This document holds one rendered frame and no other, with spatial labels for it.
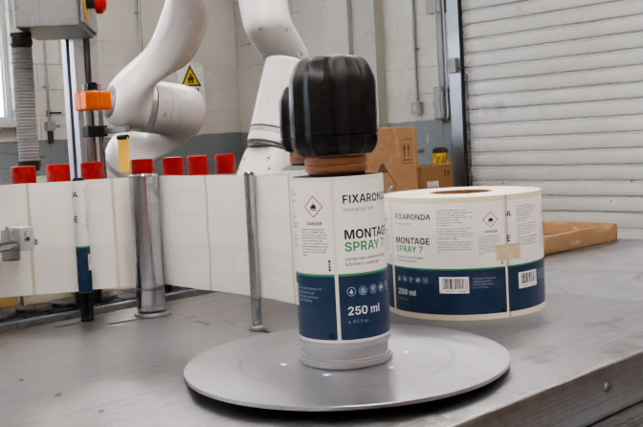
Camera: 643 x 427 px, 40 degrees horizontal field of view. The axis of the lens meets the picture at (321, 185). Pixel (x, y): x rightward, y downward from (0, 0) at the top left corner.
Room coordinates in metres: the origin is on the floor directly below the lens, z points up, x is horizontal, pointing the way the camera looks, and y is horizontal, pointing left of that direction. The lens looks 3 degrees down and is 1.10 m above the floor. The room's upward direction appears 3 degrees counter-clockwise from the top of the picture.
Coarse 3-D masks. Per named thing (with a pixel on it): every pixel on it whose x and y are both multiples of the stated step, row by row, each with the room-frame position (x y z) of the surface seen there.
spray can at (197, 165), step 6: (192, 156) 1.44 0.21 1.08; (198, 156) 1.44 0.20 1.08; (204, 156) 1.45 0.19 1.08; (192, 162) 1.44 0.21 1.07; (198, 162) 1.44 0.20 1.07; (204, 162) 1.45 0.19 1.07; (192, 168) 1.44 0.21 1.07; (198, 168) 1.44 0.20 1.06; (204, 168) 1.45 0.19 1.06; (192, 174) 1.44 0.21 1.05; (198, 174) 1.44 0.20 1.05; (204, 174) 1.45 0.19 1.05
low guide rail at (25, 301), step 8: (112, 288) 1.30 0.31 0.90; (120, 288) 1.31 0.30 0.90; (24, 296) 1.21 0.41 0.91; (32, 296) 1.22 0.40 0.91; (40, 296) 1.22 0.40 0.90; (48, 296) 1.23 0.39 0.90; (56, 296) 1.24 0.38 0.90; (64, 296) 1.25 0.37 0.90; (72, 296) 1.26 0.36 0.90; (24, 304) 1.21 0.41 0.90
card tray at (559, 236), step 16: (544, 224) 2.22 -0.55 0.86; (560, 224) 2.18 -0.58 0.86; (576, 224) 2.15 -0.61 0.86; (592, 224) 2.12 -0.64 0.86; (608, 224) 2.05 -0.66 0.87; (544, 240) 1.88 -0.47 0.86; (560, 240) 1.92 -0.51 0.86; (576, 240) 1.96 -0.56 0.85; (592, 240) 2.00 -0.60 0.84; (608, 240) 2.05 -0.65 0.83
